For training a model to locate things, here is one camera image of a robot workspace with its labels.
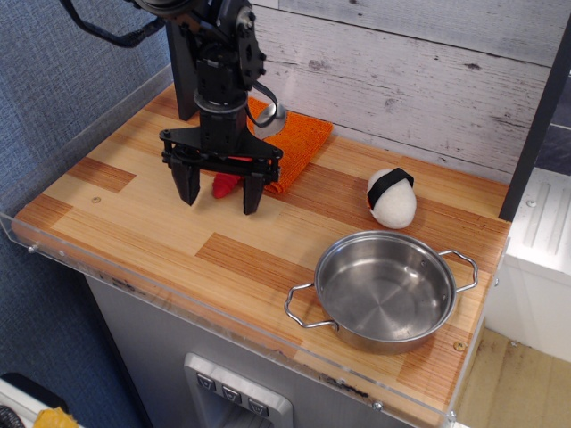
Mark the black and yellow object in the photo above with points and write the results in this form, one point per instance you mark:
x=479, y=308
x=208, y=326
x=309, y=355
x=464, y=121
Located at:
x=25, y=403

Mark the orange knitted cloth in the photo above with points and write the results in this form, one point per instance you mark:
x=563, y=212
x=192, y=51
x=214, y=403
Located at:
x=300, y=140

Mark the white plush egg black band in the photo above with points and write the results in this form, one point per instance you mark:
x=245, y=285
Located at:
x=391, y=199

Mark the white ridged side counter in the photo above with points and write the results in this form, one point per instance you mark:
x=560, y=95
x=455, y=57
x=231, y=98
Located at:
x=530, y=299

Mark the red handled metal spoon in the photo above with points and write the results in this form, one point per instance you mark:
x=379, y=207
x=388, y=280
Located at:
x=269, y=122

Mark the dark right vertical post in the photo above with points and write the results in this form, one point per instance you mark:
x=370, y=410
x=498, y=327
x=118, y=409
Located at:
x=546, y=108

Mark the silver dispenser button panel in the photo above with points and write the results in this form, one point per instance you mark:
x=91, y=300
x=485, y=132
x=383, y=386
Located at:
x=223, y=398

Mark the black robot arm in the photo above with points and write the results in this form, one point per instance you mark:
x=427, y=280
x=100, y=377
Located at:
x=224, y=55

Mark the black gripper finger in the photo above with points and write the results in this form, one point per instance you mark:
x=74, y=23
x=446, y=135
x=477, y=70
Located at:
x=187, y=181
x=253, y=191

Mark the grey toy fridge cabinet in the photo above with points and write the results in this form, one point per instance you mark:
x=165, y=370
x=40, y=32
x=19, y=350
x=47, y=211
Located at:
x=153, y=344

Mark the clear acrylic table guard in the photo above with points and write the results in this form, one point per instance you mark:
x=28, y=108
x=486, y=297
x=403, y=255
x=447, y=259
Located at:
x=116, y=216

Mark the stainless steel pot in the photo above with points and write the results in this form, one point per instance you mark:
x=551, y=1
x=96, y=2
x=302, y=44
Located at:
x=386, y=292

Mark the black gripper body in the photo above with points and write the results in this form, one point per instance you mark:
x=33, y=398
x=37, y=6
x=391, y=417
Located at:
x=222, y=143

